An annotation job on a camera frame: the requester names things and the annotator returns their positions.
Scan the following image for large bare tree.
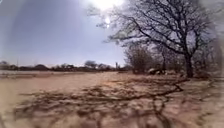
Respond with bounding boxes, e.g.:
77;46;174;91
88;0;221;79

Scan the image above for pale rocks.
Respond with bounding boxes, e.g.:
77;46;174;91
147;67;177;76

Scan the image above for bare bushes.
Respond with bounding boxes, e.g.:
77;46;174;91
123;42;224;80

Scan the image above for sandy brown dirt road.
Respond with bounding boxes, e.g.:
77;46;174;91
0;70;224;128

